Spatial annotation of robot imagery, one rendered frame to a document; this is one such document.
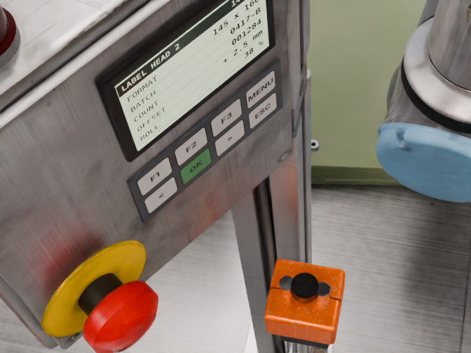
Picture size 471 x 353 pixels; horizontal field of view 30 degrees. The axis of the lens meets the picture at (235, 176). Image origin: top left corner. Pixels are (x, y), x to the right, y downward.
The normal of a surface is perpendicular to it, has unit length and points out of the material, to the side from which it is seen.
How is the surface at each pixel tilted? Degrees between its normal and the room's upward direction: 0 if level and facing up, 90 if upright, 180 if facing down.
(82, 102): 90
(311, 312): 0
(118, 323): 49
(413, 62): 41
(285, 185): 90
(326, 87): 5
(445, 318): 0
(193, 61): 90
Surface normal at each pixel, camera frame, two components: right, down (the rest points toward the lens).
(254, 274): -0.22, 0.87
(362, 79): -0.01, -0.52
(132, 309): 0.56, 0.05
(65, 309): 0.68, 0.62
